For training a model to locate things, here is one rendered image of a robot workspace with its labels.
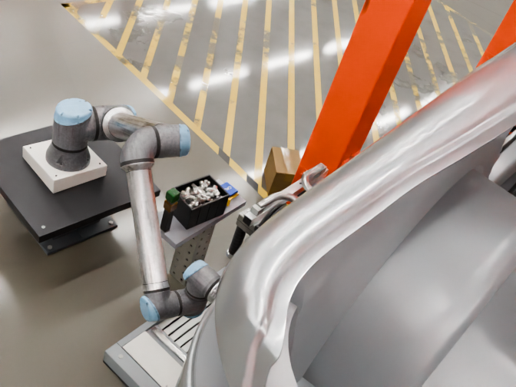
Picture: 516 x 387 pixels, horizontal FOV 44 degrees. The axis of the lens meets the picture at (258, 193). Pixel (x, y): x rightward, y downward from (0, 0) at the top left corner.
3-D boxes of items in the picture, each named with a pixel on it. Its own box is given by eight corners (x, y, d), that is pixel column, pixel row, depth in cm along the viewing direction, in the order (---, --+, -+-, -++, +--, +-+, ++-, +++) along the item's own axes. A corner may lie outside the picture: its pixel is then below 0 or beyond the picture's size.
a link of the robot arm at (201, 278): (196, 271, 230) (203, 252, 224) (221, 293, 225) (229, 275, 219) (177, 282, 223) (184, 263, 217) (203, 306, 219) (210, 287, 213)
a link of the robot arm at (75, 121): (47, 130, 279) (50, 96, 269) (86, 128, 288) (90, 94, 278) (57, 151, 270) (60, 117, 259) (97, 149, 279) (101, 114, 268)
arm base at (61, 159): (38, 149, 284) (40, 130, 278) (79, 143, 295) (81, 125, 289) (55, 175, 273) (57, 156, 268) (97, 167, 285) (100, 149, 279)
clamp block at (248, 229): (256, 241, 201) (259, 229, 198) (234, 223, 204) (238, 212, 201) (266, 234, 204) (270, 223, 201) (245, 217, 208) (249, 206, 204)
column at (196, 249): (183, 286, 296) (202, 223, 269) (169, 272, 300) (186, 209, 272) (199, 276, 303) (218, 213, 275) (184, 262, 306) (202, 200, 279)
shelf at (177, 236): (174, 249, 254) (176, 244, 252) (145, 223, 260) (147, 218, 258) (245, 206, 283) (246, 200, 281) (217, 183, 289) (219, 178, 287)
